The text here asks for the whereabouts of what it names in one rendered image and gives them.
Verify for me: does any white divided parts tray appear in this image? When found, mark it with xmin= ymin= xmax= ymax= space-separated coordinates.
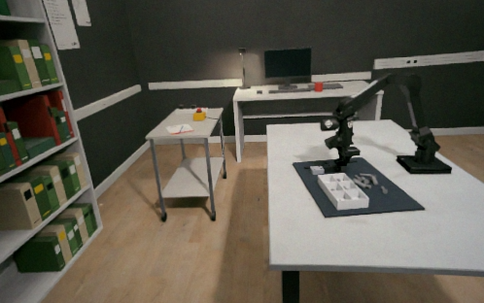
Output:
xmin=318 ymin=173 xmax=369 ymax=210

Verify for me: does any white mounting block with black holes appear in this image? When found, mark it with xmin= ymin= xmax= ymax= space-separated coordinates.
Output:
xmin=310 ymin=166 xmax=324 ymax=175

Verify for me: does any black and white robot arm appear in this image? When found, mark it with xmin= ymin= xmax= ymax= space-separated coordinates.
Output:
xmin=320 ymin=73 xmax=440 ymax=164

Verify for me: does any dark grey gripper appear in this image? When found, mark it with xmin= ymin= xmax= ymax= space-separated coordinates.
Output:
xmin=336 ymin=130 xmax=361 ymax=166

